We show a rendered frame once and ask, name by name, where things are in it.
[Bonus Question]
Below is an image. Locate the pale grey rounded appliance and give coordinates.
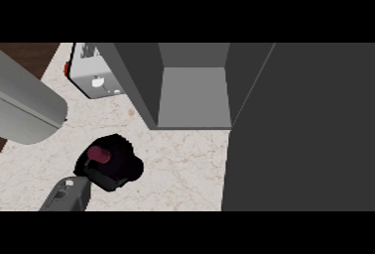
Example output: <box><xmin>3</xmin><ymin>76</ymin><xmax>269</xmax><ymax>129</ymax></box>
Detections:
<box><xmin>0</xmin><ymin>49</ymin><xmax>70</xmax><ymax>146</ymax></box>

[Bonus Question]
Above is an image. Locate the dark wine bottle red cap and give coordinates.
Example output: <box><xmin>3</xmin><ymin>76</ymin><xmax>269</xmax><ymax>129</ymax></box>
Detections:
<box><xmin>73</xmin><ymin>133</ymin><xmax>147</xmax><ymax>191</ymax></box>

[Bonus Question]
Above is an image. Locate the grey open cabinet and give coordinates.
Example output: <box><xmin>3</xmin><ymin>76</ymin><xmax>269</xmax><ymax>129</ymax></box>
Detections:
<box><xmin>93</xmin><ymin>42</ymin><xmax>278</xmax><ymax>131</ymax></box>

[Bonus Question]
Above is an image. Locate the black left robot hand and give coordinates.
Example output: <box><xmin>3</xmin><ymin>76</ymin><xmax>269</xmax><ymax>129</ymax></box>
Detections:
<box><xmin>82</xmin><ymin>156</ymin><xmax>130</xmax><ymax>193</ymax></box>

